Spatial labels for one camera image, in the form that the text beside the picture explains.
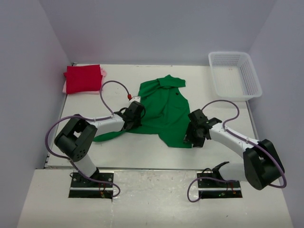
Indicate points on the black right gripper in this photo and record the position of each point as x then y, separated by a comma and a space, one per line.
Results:
197, 143

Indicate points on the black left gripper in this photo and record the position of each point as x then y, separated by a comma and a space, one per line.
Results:
137, 123

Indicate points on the green t shirt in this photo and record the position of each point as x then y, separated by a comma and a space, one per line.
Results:
166, 112

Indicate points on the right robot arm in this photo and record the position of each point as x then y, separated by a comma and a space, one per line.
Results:
261, 165

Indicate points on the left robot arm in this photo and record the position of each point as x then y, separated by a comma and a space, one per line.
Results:
76, 137

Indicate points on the pink folded t shirt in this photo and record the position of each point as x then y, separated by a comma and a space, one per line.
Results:
102, 76

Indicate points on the white plastic basket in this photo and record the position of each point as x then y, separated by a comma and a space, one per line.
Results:
234, 76

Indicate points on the red folded t shirt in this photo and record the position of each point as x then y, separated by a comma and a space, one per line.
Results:
83, 79

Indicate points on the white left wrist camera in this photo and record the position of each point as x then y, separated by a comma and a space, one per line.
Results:
135, 98

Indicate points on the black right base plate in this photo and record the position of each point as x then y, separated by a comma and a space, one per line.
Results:
210, 189

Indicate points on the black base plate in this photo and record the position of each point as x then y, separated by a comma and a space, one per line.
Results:
210, 189
84, 188

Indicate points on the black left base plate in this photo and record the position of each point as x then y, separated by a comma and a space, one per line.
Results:
84, 188

